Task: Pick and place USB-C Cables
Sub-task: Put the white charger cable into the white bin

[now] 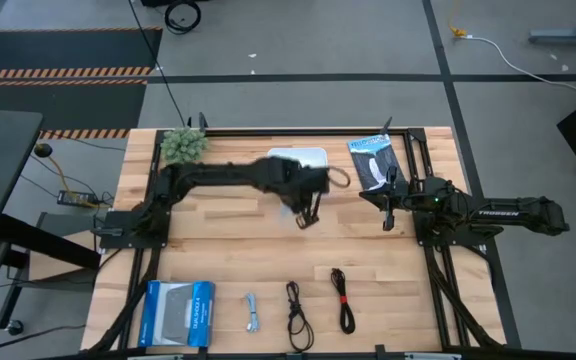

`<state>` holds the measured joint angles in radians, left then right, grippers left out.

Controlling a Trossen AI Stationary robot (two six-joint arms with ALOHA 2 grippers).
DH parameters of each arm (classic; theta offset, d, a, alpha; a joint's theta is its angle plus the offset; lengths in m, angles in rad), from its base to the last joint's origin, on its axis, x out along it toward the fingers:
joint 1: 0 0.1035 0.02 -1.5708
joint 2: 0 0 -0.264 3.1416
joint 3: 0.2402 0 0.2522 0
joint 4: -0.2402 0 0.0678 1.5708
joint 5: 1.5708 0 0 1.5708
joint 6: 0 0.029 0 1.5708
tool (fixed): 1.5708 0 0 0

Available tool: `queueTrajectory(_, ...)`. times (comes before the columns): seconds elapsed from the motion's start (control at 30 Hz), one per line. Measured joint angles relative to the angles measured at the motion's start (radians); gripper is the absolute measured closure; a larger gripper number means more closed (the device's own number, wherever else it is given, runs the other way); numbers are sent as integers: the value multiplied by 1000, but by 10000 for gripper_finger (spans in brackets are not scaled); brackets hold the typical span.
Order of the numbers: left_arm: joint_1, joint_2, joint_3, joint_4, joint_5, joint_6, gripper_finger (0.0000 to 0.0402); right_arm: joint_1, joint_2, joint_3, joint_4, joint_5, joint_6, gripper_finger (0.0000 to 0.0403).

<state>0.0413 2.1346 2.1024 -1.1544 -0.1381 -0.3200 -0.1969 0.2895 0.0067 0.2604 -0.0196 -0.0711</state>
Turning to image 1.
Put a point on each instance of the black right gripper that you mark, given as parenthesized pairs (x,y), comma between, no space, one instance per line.
(402,195)

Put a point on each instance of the black aluminium table frame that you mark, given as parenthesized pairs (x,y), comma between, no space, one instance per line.
(318,132)

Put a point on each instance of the black desk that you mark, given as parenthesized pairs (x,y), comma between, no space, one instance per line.
(3,150)

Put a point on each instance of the black round floor puck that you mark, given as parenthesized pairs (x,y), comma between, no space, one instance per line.
(43,150)

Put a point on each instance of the small potted green plant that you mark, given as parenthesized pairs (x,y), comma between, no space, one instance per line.
(184,145)

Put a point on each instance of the white frame bracket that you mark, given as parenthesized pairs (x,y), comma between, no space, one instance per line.
(433,356)
(155,357)

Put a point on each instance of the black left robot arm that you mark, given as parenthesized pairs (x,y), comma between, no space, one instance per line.
(218,175)

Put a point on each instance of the black caster wheel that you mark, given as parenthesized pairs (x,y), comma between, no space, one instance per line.
(15,327)

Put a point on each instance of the blue DualShock 4 box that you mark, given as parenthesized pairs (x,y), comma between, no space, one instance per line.
(178,315)

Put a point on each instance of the white plastic tray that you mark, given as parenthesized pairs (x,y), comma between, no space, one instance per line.
(303,155)

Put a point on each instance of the black hazard-striped floor mat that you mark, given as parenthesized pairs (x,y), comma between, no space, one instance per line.
(68,50)

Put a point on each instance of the black power adapter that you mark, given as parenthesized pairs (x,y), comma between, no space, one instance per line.
(70,198)

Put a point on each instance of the grey table foot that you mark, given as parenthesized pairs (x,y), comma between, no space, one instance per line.
(568,36)

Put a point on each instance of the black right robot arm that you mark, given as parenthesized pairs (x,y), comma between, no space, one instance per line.
(518,212)

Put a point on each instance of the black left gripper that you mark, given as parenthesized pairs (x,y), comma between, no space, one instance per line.
(293,180)

